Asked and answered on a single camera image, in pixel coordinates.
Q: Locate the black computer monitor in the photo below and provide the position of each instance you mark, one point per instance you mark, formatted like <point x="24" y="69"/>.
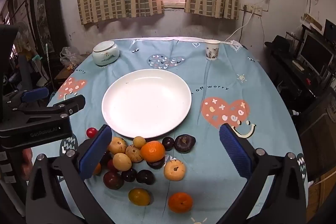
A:
<point x="315" y="53"/>

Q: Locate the clear plastic bag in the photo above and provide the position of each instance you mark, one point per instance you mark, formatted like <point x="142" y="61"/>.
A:
<point x="68" y="56"/>

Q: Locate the black speaker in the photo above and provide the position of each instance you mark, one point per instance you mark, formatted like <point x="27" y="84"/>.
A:
<point x="330" y="29"/>

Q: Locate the long tan box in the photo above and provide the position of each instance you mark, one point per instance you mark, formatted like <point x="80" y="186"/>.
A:
<point x="312" y="21"/>

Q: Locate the small yellow-green plum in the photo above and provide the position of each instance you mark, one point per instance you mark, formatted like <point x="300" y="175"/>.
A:
<point x="139" y="141"/>

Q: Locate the tan peach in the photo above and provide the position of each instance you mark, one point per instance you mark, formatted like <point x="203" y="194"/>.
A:
<point x="174" y="170"/>

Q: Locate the white wall socket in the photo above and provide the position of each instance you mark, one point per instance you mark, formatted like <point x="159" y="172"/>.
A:
<point x="252" y="9"/>

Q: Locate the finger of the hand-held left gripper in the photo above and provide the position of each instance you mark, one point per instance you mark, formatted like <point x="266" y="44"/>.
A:
<point x="74" y="104"/>
<point x="35" y="94"/>

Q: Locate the red cherry tomato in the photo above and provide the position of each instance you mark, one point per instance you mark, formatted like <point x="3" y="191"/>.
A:
<point x="92" y="132"/>

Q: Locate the pale green lidded ceramic jar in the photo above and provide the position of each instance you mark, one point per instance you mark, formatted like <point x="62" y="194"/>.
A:
<point x="105" y="54"/>

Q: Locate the wooden side table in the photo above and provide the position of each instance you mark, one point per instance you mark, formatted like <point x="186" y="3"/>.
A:
<point x="61" y="74"/>

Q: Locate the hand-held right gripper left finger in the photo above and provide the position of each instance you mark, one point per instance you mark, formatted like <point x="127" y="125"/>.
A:
<point x="94" y="154"/>

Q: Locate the black hat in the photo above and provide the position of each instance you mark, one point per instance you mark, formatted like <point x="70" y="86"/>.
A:
<point x="278" y="44"/>

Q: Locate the white plate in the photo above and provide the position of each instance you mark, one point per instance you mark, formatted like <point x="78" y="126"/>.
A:
<point x="147" y="103"/>

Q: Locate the wrinkled dark passion fruit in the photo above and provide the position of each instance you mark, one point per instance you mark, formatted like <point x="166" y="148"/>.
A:
<point x="185" y="143"/>

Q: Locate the green-yellow citrus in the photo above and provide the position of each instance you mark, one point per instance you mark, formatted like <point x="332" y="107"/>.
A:
<point x="139" y="197"/>

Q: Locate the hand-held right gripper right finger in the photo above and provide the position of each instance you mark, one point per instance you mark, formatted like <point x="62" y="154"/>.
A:
<point x="235" y="154"/>

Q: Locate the brown cardboard box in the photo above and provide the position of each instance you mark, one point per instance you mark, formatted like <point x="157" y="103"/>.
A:
<point x="321" y="192"/>

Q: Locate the person's left hand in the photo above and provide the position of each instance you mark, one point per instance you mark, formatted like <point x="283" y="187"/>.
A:
<point x="26" y="162"/>

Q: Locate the tan potato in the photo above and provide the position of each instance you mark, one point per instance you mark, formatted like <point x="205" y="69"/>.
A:
<point x="118" y="145"/>
<point x="134" y="153"/>

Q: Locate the printed paper cup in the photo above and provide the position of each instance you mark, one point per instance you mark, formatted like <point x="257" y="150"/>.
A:
<point x="212" y="50"/>

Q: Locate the smooth yellow-orange tomato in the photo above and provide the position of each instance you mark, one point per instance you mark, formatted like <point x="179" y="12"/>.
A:
<point x="97" y="169"/>

